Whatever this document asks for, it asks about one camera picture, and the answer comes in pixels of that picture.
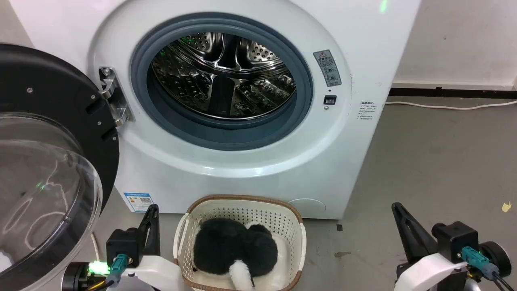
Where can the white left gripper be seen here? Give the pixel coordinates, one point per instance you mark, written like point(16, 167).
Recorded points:
point(157, 273)

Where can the white text sticker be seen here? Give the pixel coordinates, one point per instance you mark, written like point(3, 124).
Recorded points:
point(366, 110)

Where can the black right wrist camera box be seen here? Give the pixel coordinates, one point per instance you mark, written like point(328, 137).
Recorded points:
point(454, 240)

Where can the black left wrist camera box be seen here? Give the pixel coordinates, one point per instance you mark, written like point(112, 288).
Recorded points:
point(123, 246)

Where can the white perforated laundry basket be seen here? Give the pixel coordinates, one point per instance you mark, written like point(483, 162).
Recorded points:
point(242, 212)

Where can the white front-load washing machine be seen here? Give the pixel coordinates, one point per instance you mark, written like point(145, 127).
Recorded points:
point(355, 161)

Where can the blue energy label sticker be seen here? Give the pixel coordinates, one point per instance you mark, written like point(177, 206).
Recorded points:
point(138, 201)

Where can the black round washer door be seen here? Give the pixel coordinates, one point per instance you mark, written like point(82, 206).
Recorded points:
point(48, 121)

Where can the black door latch slot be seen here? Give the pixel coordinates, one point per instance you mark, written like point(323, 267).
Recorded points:
point(330, 100)

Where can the black and white plush toy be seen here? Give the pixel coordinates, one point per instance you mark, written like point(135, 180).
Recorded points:
point(230, 248)

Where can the grey warning sticker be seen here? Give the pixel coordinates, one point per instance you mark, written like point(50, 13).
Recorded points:
point(328, 68)

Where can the black baseboard strip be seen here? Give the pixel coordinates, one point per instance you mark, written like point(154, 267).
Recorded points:
point(452, 92)

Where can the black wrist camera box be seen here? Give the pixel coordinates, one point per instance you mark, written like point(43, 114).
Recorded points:
point(123, 246)
point(454, 240)

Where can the yellow paper scrap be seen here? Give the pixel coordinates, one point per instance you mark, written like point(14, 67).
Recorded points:
point(506, 206)

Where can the metal door hinge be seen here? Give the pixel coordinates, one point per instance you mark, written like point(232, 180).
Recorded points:
point(115, 97)

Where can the stainless steel washer drum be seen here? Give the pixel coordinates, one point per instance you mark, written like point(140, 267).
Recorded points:
point(226, 76)

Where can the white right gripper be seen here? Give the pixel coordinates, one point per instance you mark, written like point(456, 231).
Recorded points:
point(432, 273)

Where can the grey rubber door gasket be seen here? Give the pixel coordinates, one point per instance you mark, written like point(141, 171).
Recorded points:
point(226, 131)

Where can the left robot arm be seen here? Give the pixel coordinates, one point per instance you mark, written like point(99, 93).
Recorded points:
point(80, 277)

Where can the round filter cover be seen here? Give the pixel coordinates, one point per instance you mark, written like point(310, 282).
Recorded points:
point(307, 204)

